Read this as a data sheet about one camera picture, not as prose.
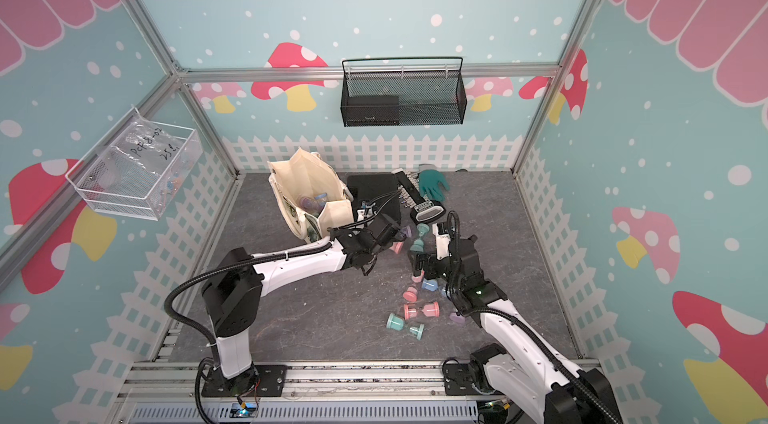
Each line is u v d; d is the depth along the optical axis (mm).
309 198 1078
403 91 943
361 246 644
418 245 963
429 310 832
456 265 606
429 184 1135
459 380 739
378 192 1109
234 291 476
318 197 999
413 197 1101
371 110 927
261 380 736
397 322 813
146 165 712
